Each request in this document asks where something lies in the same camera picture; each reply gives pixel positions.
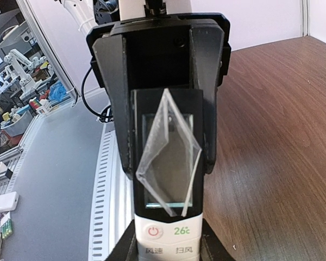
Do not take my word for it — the green battery pack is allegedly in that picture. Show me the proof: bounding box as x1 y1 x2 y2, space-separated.
2 219 13 239

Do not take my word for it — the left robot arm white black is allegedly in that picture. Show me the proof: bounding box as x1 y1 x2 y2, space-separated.
61 1 231 177

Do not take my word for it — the white remote control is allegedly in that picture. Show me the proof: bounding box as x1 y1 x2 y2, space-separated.
131 89 204 260

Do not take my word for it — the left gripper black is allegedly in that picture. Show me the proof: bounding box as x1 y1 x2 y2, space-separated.
86 13 231 179

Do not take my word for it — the clear peeling screen film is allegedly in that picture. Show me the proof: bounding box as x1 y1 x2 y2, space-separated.
136 89 202 218

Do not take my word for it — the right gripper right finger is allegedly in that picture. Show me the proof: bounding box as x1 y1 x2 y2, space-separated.
200 219 231 261

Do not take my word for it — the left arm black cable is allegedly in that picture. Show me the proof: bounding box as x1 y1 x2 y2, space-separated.
81 67 115 123

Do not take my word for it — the white box on bench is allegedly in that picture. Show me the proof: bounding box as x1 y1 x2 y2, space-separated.
0 191 19 213

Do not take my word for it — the right aluminium frame post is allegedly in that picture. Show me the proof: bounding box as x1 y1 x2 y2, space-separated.
299 0 310 36

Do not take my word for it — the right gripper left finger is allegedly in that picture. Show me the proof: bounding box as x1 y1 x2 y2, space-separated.
105 220 137 261

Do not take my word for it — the white perforated cable tray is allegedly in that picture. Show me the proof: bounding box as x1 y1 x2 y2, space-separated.
88 122 118 260

